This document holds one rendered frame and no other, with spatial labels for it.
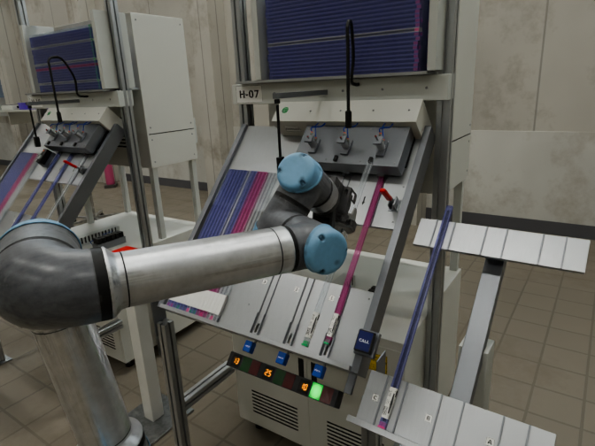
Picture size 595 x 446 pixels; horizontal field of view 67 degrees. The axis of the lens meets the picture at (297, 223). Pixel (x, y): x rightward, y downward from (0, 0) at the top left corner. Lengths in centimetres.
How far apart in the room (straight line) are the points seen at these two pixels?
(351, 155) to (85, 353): 87
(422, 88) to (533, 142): 312
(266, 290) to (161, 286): 71
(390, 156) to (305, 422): 104
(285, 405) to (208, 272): 124
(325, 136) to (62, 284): 98
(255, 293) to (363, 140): 54
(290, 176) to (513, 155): 377
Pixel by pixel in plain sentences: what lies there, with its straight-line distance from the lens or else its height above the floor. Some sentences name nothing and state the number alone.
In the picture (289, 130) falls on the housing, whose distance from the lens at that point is 152.
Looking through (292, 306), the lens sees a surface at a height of 79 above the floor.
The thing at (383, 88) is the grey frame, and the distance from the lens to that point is 141.
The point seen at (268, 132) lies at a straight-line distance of 162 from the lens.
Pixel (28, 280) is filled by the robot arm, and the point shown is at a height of 116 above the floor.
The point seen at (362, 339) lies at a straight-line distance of 109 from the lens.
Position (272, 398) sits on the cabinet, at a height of 23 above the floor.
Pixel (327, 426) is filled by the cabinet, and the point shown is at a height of 21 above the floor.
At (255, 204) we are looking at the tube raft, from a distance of 144.
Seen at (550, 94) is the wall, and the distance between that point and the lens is 440.
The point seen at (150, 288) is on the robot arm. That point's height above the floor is 112.
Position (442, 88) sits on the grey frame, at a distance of 135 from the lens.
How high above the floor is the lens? 137
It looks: 17 degrees down
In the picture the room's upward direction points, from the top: 3 degrees counter-clockwise
